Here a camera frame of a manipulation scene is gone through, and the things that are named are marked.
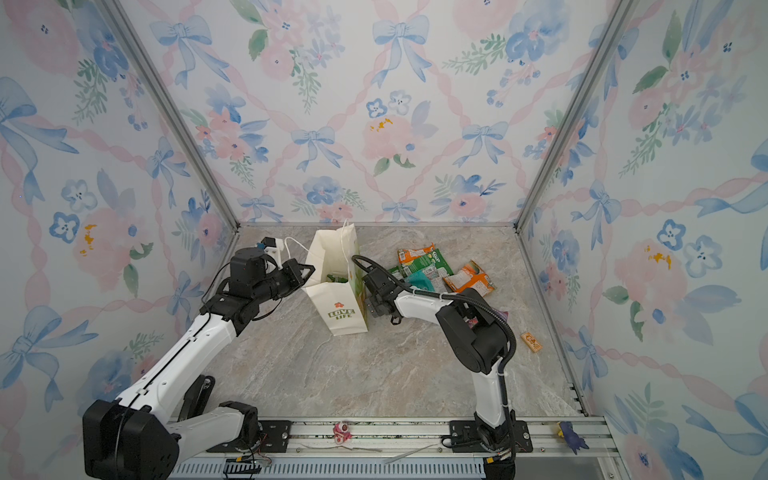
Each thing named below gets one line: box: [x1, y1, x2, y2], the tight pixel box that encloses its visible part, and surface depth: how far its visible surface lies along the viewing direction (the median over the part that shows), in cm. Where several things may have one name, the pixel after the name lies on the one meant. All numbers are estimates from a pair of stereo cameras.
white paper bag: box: [302, 223, 369, 337], surface depth 83 cm
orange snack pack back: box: [397, 243, 436, 266], surface depth 109 cm
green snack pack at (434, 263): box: [398, 248, 454, 279], surface depth 105 cm
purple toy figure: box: [556, 421, 590, 455], surface depth 75 cm
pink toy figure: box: [333, 421, 353, 445], surface depth 73 cm
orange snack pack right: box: [442, 259, 497, 297], surface depth 102 cm
